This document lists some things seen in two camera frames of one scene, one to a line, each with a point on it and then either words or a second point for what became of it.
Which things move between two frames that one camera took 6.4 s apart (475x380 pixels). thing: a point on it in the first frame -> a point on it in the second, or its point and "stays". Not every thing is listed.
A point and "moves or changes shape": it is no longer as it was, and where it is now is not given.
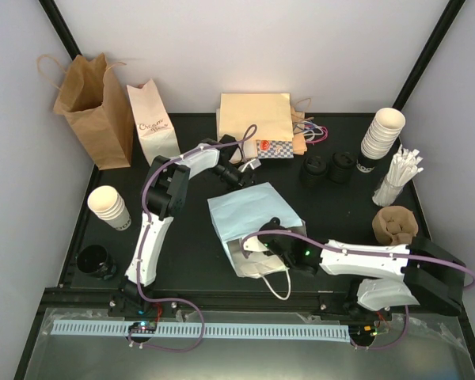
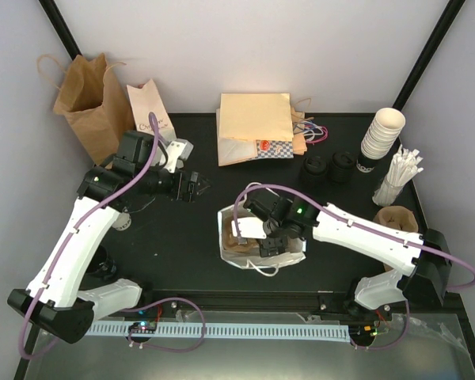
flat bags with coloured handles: [305, 129] stays
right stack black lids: [341, 168] stays
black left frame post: [61, 28] stays
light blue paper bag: [241, 214] moves or changes shape
